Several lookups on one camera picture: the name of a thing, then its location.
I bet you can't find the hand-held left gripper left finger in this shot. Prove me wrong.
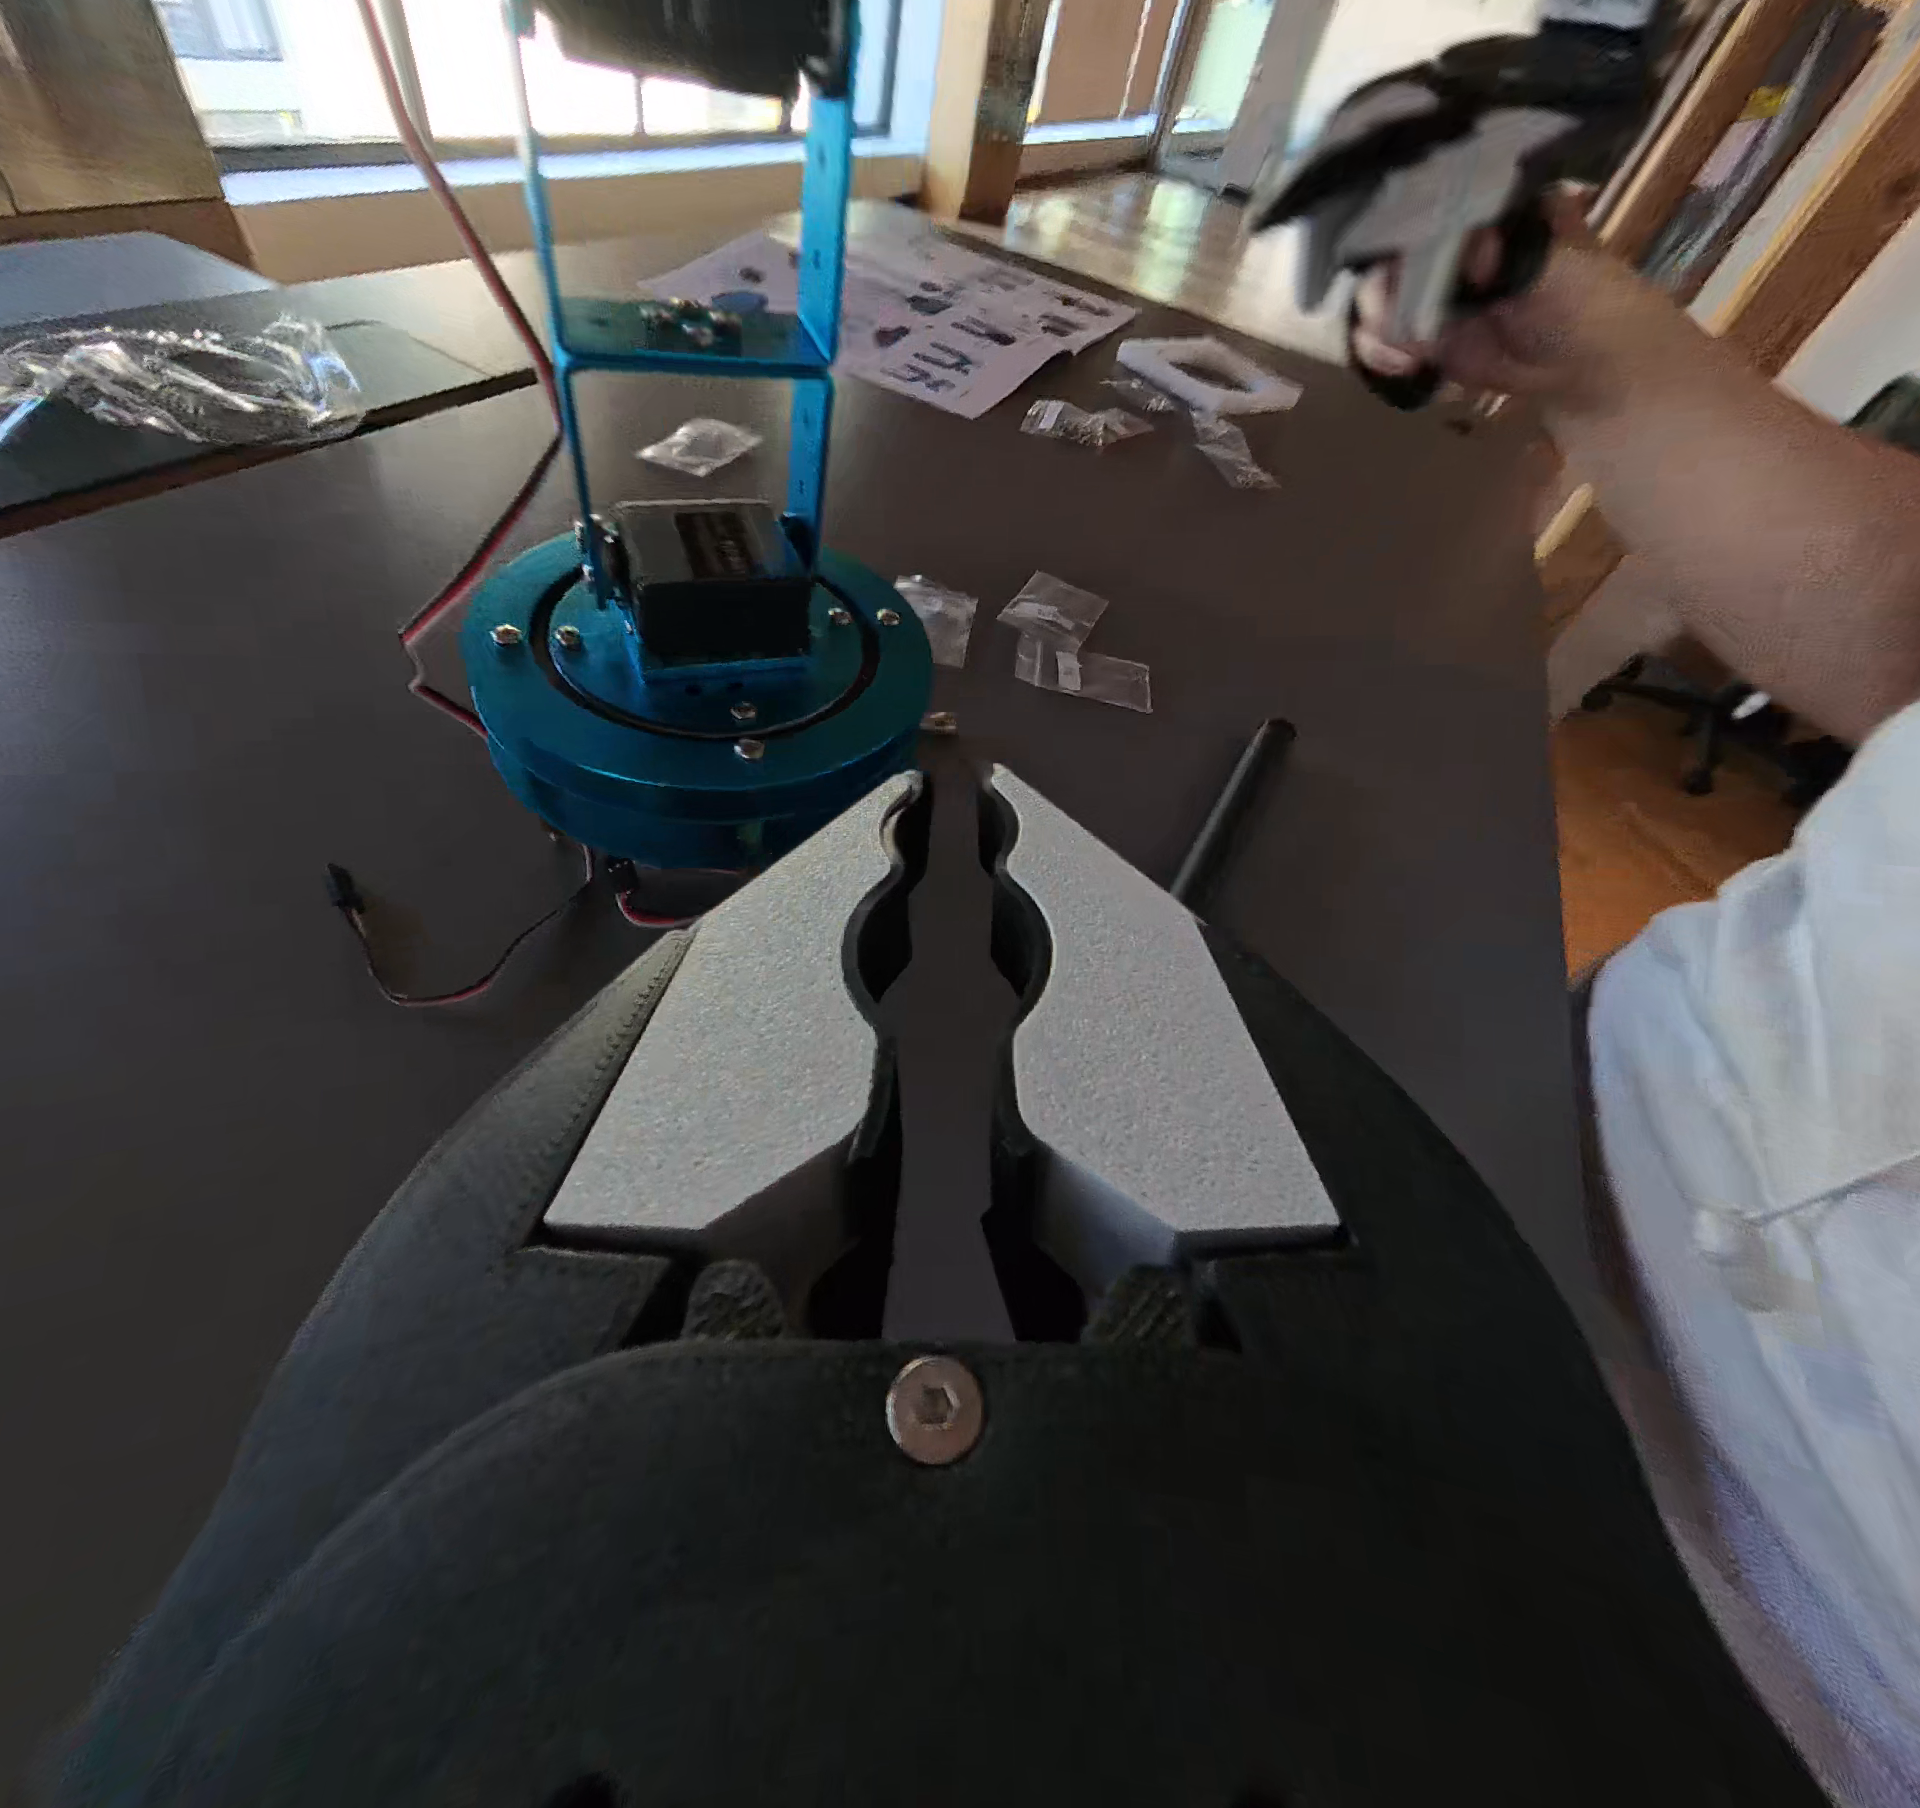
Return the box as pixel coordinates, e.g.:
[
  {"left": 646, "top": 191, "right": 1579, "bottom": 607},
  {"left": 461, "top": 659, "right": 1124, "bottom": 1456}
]
[{"left": 542, "top": 770, "right": 931, "bottom": 1314}]

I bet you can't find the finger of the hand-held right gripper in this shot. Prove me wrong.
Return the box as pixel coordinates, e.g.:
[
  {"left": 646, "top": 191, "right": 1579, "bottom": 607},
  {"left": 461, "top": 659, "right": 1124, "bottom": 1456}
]
[
  {"left": 1253, "top": 47, "right": 1575, "bottom": 232},
  {"left": 1299, "top": 136, "right": 1556, "bottom": 341}
]

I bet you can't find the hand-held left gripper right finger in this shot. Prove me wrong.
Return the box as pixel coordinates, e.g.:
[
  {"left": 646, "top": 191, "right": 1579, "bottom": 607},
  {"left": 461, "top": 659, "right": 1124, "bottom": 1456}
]
[{"left": 974, "top": 765, "right": 1344, "bottom": 1323}]

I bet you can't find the person's right forearm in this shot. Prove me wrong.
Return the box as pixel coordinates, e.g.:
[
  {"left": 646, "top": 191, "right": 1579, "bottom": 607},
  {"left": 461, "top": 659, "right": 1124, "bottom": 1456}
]
[{"left": 1531, "top": 253, "right": 1920, "bottom": 753}]

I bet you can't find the black adjoining desk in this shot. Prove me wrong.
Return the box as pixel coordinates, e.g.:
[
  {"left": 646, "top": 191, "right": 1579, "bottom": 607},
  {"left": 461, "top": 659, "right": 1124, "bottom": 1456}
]
[{"left": 0, "top": 319, "right": 536, "bottom": 538}]

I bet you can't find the grey office desk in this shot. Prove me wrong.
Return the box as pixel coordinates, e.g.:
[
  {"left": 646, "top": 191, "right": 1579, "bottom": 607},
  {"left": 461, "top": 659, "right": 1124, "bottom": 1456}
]
[{"left": 0, "top": 232, "right": 278, "bottom": 334}]

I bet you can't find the person's right hand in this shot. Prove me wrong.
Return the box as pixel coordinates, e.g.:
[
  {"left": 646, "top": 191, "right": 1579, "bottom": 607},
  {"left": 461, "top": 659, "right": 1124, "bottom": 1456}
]
[{"left": 1416, "top": 211, "right": 1613, "bottom": 418}]

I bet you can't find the clear bag of tiny screws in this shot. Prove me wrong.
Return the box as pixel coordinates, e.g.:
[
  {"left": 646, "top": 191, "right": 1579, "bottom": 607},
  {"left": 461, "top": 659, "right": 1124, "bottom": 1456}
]
[{"left": 996, "top": 568, "right": 1108, "bottom": 639}]

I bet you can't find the printed instruction manual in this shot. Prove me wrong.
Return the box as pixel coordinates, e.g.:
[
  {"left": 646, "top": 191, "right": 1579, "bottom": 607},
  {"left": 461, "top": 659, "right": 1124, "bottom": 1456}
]
[{"left": 642, "top": 229, "right": 1141, "bottom": 425}]

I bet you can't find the black office chair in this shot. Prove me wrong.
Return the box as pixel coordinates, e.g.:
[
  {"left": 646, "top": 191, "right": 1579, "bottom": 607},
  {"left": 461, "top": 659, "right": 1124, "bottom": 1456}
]
[{"left": 1581, "top": 654, "right": 1856, "bottom": 802}]

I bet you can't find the person's white shirt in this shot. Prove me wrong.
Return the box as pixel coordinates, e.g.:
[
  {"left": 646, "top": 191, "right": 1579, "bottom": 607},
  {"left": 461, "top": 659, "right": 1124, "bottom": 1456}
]
[{"left": 1586, "top": 704, "right": 1920, "bottom": 1808}]

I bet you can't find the small clear plastic bag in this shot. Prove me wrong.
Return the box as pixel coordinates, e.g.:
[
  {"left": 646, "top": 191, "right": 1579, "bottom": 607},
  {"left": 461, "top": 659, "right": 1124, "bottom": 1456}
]
[{"left": 636, "top": 418, "right": 763, "bottom": 477}]

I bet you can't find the wooden partition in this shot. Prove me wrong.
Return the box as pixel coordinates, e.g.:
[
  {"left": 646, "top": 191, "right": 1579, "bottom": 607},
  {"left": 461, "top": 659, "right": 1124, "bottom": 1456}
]
[{"left": 0, "top": 0, "right": 255, "bottom": 264}]

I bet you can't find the wooden shelf frame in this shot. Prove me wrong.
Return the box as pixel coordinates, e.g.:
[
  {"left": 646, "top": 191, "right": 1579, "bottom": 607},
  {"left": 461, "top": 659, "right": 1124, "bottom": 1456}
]
[{"left": 1590, "top": 0, "right": 1920, "bottom": 373}]

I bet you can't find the white foam frame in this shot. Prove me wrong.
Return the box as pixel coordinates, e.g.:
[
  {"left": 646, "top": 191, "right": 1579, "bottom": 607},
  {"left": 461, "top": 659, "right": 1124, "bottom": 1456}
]
[{"left": 1115, "top": 336, "right": 1304, "bottom": 418}]

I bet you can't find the black connector cable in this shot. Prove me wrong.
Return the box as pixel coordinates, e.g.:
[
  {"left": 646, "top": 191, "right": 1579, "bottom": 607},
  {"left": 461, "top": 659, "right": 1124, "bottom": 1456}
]
[{"left": 325, "top": 847, "right": 708, "bottom": 1008}]

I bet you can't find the plastic bag of cables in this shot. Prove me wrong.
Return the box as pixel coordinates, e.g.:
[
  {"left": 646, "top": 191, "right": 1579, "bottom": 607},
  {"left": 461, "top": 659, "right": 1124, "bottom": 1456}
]
[{"left": 0, "top": 315, "right": 363, "bottom": 445}]

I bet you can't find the red robot wire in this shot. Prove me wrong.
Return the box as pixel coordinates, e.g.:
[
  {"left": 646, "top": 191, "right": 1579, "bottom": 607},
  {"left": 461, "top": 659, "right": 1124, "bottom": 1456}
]
[{"left": 347, "top": 0, "right": 578, "bottom": 737}]

